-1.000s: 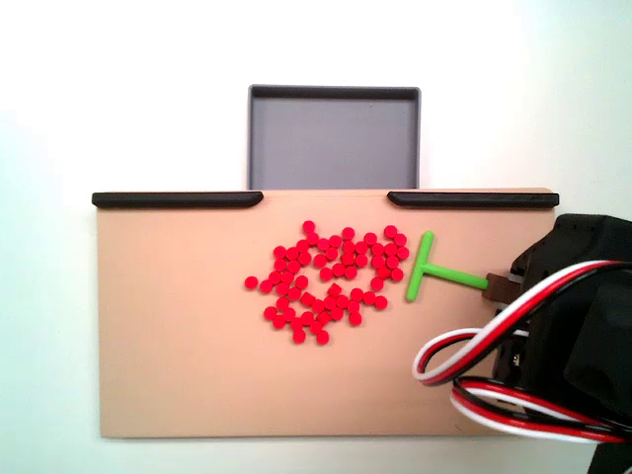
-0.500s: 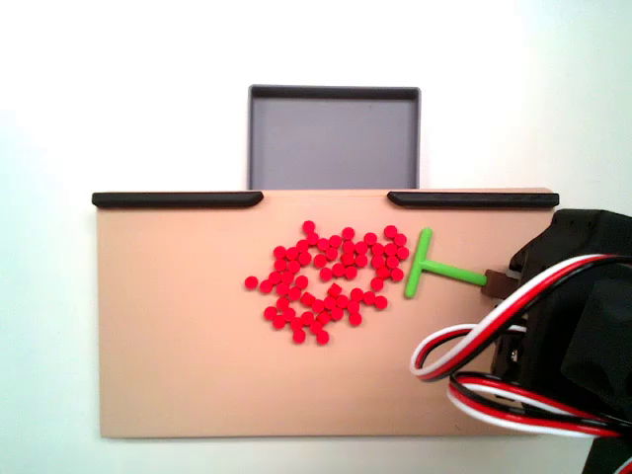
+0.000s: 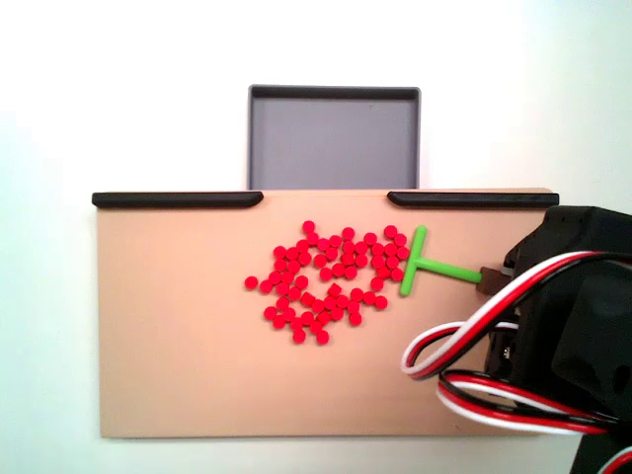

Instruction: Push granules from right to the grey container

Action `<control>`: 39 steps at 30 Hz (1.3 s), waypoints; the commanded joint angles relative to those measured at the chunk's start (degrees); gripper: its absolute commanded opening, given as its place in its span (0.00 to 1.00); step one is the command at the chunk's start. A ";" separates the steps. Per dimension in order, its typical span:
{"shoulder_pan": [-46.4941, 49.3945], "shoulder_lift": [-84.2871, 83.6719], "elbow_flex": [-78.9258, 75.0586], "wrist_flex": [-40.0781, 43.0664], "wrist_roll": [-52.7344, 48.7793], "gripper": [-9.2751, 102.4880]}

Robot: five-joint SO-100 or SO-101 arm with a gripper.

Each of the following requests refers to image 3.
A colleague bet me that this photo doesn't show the green T pusher brown block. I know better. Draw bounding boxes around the green T pusher brown block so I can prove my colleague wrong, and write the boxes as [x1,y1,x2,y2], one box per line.
[398,225,506,298]

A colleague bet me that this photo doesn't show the grey rectangular container tray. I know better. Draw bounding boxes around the grey rectangular container tray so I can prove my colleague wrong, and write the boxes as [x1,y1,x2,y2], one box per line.
[246,83,424,192]

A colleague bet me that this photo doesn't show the beige flat pushing board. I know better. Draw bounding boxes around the beige flat pushing board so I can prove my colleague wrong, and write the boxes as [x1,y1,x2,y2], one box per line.
[92,186,561,439]

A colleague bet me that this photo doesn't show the red white black servo cable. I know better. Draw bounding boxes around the red white black servo cable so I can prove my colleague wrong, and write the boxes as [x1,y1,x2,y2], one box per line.
[400,250,632,380]
[436,369,632,438]

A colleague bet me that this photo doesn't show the black edge rail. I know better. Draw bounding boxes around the black edge rail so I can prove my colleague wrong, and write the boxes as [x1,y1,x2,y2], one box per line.
[386,191,561,208]
[91,191,265,209]

